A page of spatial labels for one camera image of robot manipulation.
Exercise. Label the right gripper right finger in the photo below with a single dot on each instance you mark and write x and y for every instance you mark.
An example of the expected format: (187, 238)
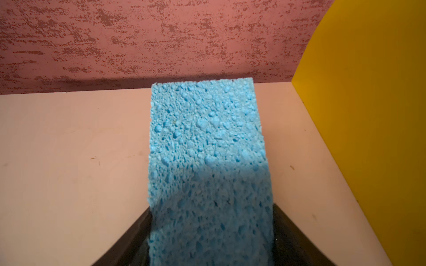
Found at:
(291, 246)

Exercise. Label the yellow shelf with coloured boards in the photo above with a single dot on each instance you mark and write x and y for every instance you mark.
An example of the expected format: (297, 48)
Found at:
(341, 90)

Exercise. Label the blue sponge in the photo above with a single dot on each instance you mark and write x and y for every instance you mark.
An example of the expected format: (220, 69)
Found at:
(209, 189)

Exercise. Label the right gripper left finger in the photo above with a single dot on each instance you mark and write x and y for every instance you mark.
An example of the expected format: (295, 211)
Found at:
(132, 248)

